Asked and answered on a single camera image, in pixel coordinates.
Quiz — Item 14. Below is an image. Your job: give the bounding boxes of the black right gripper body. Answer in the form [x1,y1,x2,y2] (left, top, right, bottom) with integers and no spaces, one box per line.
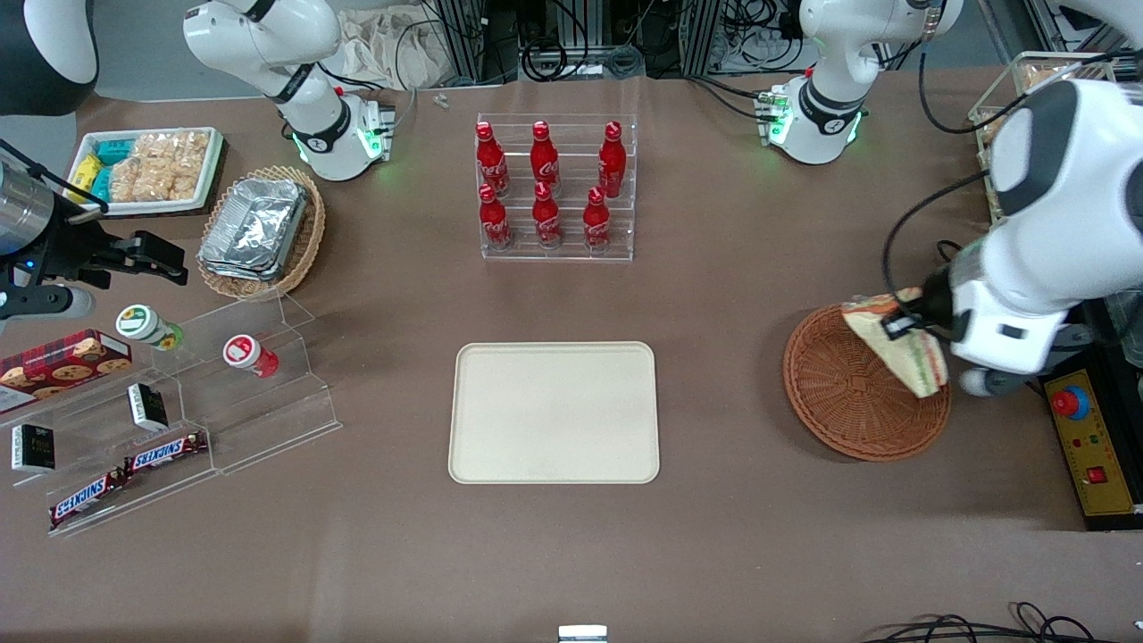
[0,196,121,311]

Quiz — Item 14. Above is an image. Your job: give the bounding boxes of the triangle sandwich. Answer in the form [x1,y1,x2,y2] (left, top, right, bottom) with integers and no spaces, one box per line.
[841,288,950,400]

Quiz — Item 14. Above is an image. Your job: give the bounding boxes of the white rectangular snack tray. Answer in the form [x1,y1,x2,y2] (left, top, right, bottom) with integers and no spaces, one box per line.
[66,127,225,217]

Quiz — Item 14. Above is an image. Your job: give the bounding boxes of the round brown wicker basket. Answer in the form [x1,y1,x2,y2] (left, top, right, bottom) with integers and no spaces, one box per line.
[783,304,953,463]

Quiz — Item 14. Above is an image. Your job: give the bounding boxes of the oval light wicker basket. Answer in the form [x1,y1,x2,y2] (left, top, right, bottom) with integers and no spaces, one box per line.
[196,165,327,301]

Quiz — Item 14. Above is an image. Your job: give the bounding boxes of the beige plastic tray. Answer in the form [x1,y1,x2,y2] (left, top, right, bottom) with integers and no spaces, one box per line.
[448,342,661,485]

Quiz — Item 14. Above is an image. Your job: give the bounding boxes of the green lid cup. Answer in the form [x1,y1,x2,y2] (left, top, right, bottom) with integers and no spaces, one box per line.
[115,304,185,352]

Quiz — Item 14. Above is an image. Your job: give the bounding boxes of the rice cracker bag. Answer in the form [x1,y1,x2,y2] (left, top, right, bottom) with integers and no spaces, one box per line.
[107,157,203,204]
[130,131,212,171]

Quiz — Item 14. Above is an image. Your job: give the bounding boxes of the aluminium foil container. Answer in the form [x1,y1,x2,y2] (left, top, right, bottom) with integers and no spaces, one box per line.
[202,177,310,271]
[197,250,282,283]

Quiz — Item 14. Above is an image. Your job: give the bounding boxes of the red cookie box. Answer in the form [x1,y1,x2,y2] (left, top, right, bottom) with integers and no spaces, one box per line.
[0,328,134,413]

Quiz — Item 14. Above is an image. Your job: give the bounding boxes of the red lid cup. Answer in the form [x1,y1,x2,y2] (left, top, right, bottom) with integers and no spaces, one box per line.
[222,333,280,380]

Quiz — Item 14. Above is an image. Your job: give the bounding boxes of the small black box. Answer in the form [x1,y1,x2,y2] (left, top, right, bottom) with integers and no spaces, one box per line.
[127,382,170,432]
[10,423,57,473]

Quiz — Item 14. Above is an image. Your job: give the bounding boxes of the yellow emergency stop box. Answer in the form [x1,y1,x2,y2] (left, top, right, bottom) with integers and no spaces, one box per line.
[1044,368,1143,520]

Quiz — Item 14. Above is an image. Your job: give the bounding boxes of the snickers chocolate bar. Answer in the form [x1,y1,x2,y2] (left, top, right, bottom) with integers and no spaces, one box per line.
[122,430,209,475]
[48,470,127,529]

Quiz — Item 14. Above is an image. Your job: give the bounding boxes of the clear acrylic stepped shelf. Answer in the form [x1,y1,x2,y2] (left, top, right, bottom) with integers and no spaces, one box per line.
[0,293,344,539]

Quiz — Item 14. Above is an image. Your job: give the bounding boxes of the white cloth bag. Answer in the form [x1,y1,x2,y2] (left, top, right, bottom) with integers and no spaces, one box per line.
[338,7,450,91]

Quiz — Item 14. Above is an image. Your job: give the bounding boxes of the red cola bottle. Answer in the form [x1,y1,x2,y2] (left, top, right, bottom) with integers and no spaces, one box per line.
[530,121,562,194]
[475,121,511,198]
[582,186,613,252]
[597,121,628,200]
[478,184,514,252]
[531,182,564,249]

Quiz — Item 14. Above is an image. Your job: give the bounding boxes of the clear acrylic bottle rack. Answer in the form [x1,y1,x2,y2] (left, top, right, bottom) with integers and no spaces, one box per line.
[476,113,638,263]

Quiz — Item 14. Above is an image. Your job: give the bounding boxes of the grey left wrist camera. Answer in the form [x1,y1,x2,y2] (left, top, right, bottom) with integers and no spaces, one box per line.
[959,364,1044,399]

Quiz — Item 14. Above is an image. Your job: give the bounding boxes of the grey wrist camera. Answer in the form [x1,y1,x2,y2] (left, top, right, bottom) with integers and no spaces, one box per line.
[959,364,1044,399]
[0,285,96,323]

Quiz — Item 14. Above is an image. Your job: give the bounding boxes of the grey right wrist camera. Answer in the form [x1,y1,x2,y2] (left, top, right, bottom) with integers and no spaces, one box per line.
[0,285,96,323]

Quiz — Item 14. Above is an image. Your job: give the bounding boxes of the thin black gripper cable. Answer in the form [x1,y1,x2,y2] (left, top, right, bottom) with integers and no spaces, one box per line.
[0,138,110,215]

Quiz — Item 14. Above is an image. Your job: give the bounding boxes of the white wire basket rack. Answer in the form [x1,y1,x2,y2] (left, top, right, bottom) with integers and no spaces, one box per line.
[969,51,1119,226]

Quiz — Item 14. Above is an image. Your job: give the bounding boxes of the black floor cables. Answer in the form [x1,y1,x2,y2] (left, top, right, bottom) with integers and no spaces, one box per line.
[859,601,1143,643]

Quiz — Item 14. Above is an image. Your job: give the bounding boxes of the aluminium frame post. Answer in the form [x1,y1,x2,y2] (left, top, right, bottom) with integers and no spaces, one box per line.
[682,0,726,78]
[436,0,488,87]

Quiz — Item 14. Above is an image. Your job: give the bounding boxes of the coiled black cables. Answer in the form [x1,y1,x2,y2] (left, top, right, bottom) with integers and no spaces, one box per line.
[521,38,646,83]

